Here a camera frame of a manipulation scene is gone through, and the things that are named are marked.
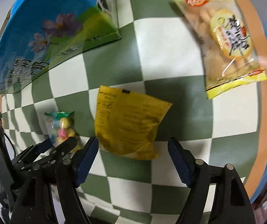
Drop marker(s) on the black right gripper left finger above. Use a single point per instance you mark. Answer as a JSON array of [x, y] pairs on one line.
[[67, 175]]

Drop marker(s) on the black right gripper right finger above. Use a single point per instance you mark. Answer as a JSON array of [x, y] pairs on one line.
[[231, 203]]

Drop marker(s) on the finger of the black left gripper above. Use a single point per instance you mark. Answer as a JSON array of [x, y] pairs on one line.
[[30, 154], [60, 151]]

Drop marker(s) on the colourful gumball candy bag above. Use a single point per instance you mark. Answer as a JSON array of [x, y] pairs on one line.
[[60, 126]]

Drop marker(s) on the yellow snack bag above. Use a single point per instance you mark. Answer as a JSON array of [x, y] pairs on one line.
[[126, 122]]

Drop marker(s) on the clear yellow biscuit stick bag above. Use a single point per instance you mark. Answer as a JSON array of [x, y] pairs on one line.
[[228, 54]]

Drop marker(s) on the blue green milk carton box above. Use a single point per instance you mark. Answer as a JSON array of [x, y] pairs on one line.
[[38, 35]]

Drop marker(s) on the green white checkered tablecloth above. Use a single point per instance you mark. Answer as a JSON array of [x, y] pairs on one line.
[[157, 56]]

